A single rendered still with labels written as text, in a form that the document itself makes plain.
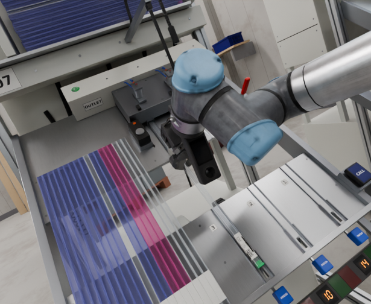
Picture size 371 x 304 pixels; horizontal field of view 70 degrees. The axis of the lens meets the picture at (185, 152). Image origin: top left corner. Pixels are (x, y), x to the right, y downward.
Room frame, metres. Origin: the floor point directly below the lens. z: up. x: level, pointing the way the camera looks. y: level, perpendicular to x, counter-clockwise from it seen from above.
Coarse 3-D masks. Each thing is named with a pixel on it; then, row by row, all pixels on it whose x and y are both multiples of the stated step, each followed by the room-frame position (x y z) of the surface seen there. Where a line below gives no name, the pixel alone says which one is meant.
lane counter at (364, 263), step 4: (360, 256) 0.47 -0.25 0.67; (364, 256) 0.47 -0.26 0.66; (356, 260) 0.46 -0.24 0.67; (360, 260) 0.46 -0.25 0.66; (364, 260) 0.46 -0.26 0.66; (368, 260) 0.46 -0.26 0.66; (356, 264) 0.46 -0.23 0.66; (360, 264) 0.46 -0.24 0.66; (364, 264) 0.46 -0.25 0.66; (368, 264) 0.45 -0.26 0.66; (360, 268) 0.45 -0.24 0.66; (364, 268) 0.45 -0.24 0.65; (368, 268) 0.45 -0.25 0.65; (364, 272) 0.45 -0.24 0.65; (368, 272) 0.44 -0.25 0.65
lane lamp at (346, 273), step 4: (344, 268) 0.45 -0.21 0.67; (348, 268) 0.45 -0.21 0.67; (340, 272) 0.45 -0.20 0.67; (344, 272) 0.45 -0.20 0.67; (348, 272) 0.45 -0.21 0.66; (352, 272) 0.45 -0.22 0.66; (344, 276) 0.44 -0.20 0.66; (348, 276) 0.44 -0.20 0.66; (352, 276) 0.44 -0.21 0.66; (356, 276) 0.44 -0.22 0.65; (344, 280) 0.44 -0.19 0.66; (348, 280) 0.44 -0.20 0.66; (352, 280) 0.44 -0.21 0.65; (356, 280) 0.44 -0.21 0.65; (360, 280) 0.43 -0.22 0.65; (348, 284) 0.43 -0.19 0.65; (352, 284) 0.43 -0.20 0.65; (356, 284) 0.43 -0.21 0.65; (352, 288) 0.43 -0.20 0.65
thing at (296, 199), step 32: (256, 192) 0.60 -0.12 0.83; (288, 192) 0.59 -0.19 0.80; (320, 192) 0.58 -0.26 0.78; (192, 224) 0.56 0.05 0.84; (256, 224) 0.54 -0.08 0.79; (288, 224) 0.53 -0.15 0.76; (320, 224) 0.52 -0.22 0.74; (224, 256) 0.49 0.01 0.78; (288, 256) 0.48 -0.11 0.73; (224, 288) 0.45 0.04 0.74; (256, 288) 0.44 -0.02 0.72
